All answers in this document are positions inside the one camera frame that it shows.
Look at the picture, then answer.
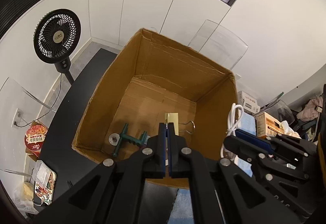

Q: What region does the gold binder clip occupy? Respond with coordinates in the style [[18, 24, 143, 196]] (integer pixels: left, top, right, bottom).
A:
[[165, 112, 196, 136]]

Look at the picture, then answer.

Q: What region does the green toy stool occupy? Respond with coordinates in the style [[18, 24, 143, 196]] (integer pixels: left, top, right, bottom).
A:
[[112, 123, 149, 158]]

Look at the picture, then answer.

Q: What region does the white usb cable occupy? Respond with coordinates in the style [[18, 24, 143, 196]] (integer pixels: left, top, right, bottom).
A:
[[220, 103, 246, 160]]

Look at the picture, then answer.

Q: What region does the silver round tape reel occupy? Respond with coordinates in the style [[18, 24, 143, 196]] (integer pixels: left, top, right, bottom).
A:
[[108, 133, 120, 146]]

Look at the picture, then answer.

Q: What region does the orange white cardboard box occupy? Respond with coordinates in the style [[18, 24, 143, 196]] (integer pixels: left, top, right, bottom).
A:
[[256, 112, 285, 138]]

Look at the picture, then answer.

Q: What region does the white small carton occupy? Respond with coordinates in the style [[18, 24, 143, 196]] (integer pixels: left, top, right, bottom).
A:
[[238, 91, 260, 115]]

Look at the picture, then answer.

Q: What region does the large cardboard box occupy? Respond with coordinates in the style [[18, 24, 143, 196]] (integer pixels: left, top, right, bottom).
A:
[[71, 28, 239, 190]]

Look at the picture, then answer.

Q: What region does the blue white checkered blanket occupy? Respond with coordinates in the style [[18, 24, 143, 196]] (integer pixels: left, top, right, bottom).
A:
[[167, 113, 256, 223]]

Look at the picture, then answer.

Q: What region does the clear acrylic chair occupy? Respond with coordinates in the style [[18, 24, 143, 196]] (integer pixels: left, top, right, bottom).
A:
[[1, 77, 56, 137], [188, 20, 248, 70]]

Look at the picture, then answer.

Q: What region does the colourful snack packet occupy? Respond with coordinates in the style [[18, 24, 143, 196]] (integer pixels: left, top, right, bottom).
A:
[[32, 160, 57, 205]]

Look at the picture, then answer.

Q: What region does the red instant noodle cup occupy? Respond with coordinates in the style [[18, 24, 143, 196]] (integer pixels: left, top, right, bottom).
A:
[[24, 121, 48, 159]]

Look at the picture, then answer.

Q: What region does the black standing fan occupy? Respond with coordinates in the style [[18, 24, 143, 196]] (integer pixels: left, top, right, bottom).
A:
[[33, 9, 81, 84]]

